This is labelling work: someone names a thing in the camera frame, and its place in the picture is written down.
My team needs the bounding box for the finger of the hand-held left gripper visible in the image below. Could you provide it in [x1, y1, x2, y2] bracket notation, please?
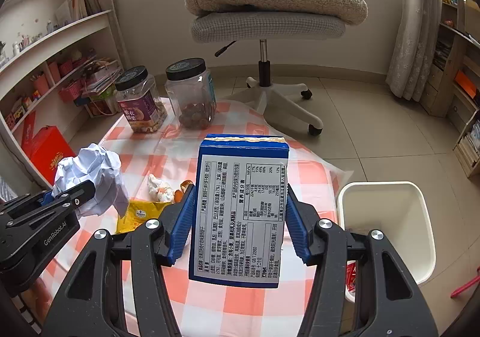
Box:
[0, 190, 55, 218]
[5, 180, 97, 229]

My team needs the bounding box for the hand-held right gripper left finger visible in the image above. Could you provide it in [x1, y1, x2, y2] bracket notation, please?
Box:
[41, 183, 198, 337]

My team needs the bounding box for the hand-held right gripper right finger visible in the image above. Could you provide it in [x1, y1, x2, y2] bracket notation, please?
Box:
[286, 184, 440, 337]

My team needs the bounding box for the white paper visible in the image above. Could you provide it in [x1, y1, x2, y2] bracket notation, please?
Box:
[52, 144, 130, 218]

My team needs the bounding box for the blue box with white label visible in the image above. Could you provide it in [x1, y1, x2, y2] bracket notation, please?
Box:
[188, 133, 292, 290]

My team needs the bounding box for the white plastic bin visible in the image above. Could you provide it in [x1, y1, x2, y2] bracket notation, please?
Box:
[336, 181, 438, 305]

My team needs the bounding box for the red gift box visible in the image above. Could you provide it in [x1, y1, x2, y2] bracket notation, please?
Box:
[29, 126, 78, 188]

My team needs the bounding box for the yellow snack packet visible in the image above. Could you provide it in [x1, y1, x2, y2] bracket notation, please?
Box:
[113, 199, 170, 235]

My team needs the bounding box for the white crumpled wrapper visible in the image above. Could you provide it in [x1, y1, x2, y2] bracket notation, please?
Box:
[147, 174, 175, 204]

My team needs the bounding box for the flat red box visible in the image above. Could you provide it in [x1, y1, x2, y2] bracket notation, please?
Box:
[20, 120, 39, 158]

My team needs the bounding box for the orange checkered tablecloth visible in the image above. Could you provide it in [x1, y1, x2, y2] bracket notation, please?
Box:
[37, 97, 355, 337]

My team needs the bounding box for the pink storage basket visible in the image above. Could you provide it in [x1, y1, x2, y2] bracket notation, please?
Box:
[57, 79, 84, 104]

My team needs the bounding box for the jar with purple label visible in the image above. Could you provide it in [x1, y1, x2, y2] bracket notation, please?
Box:
[114, 65, 169, 134]

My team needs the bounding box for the clear jar with black lid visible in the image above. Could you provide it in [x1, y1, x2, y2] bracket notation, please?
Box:
[164, 59, 218, 130]

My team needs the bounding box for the white bookshelf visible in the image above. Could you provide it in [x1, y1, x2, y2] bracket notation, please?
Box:
[0, 0, 129, 192]

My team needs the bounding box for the red plastic bar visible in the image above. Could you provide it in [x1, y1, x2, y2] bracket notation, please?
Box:
[450, 275, 480, 302]

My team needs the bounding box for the beige curtain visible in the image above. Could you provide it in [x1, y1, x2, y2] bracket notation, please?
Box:
[385, 0, 448, 102]
[76, 0, 131, 68]

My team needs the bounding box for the grey office chair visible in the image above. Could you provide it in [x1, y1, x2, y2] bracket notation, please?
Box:
[163, 0, 348, 136]

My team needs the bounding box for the wooden desk shelf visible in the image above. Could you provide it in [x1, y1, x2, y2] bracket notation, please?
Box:
[419, 0, 480, 178]

